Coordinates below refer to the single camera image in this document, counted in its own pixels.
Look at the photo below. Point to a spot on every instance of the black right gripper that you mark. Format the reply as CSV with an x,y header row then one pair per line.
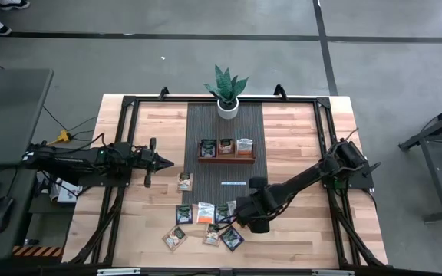
x,y
261,211

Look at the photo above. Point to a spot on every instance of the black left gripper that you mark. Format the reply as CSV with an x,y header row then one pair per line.
x,y
152,165

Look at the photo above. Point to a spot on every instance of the dark blue tea packet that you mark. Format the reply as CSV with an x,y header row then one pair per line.
x,y
221,213
231,238
208,148
184,214

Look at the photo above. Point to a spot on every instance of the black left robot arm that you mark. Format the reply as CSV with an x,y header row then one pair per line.
x,y
71,159

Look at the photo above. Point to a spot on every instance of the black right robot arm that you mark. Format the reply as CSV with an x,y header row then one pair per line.
x,y
305,178

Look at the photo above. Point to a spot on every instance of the wooden tea organizer tray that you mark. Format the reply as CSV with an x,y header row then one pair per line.
x,y
226,159

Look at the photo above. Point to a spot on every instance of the white label strip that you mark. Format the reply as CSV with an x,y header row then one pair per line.
x,y
233,183

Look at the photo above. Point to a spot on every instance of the grey woven placemat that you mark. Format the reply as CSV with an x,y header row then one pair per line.
x,y
205,126

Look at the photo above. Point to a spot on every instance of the snake plant in white pot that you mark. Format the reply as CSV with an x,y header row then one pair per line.
x,y
227,109

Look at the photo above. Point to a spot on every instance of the white box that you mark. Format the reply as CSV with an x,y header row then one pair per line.
x,y
67,193

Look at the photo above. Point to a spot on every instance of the yellow power plug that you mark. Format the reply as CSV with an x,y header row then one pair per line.
x,y
64,136

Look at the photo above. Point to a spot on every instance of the dark low side desk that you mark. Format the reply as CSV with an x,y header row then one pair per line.
x,y
17,230

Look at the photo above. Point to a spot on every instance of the grey side desk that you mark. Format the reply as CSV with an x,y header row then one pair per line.
x,y
10,115

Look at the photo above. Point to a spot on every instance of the black computer mouse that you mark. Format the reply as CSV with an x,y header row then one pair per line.
x,y
0,212

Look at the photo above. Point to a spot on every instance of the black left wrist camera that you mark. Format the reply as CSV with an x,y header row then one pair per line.
x,y
142,155

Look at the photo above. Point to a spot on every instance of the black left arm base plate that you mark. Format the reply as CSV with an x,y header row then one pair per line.
x,y
102,182

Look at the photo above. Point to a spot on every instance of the black curved bracket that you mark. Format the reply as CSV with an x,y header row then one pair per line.
x,y
163,94
281,93

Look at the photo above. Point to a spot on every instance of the black metal rig frame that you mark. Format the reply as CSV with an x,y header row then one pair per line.
x,y
225,99

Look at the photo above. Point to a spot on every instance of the silver metal bracket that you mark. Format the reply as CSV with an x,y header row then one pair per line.
x,y
332,273
118,271

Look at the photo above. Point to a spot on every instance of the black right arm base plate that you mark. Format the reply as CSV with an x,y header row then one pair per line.
x,y
361,180

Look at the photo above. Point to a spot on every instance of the dark metal cart frame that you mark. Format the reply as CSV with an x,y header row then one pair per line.
x,y
436,177

